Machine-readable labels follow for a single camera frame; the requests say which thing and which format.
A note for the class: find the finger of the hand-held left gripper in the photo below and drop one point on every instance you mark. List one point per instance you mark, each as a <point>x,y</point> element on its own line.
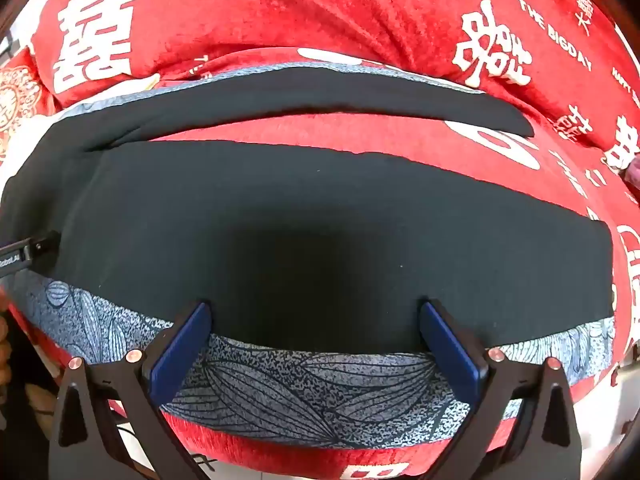
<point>42,245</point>

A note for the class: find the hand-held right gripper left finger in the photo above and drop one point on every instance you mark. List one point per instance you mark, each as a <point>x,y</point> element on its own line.
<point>182,350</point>

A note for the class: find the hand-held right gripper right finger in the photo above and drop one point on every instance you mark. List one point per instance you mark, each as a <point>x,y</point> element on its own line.
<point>450,350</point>

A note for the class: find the black leaf-print pants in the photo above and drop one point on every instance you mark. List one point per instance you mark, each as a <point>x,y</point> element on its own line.
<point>300,200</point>

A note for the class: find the person's left hand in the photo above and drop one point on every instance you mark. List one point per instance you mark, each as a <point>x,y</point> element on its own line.
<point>3,350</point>

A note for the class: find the red gold patterned cloth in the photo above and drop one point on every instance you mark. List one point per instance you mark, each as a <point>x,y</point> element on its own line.
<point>17,100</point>

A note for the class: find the red printed blanket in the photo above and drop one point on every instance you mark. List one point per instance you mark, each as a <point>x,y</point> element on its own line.
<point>310,10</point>

